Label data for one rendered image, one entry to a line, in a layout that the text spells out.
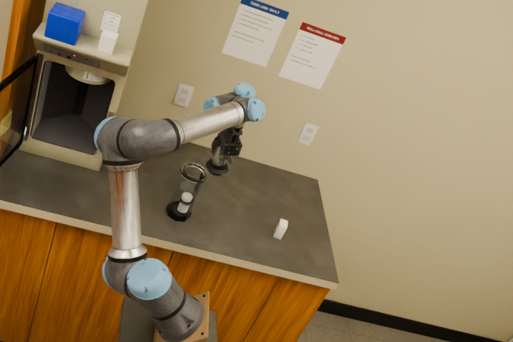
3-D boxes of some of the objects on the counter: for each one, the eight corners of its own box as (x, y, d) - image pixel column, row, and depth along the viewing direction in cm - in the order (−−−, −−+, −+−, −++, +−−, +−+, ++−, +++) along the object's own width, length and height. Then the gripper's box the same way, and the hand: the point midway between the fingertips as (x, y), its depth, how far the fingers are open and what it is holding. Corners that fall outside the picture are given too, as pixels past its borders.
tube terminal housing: (36, 117, 245) (69, -55, 205) (110, 138, 252) (156, -24, 212) (17, 150, 224) (51, -34, 184) (99, 172, 232) (149, -1, 192)
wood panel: (27, 95, 255) (93, -264, 183) (34, 96, 256) (102, -260, 184) (-11, 157, 215) (53, -271, 143) (-2, 159, 216) (66, -266, 143)
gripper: (224, 130, 198) (209, 175, 210) (252, 132, 202) (236, 175, 214) (217, 115, 204) (204, 160, 216) (245, 117, 208) (230, 161, 220)
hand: (219, 160), depth 216 cm, fingers closed on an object, 3 cm apart
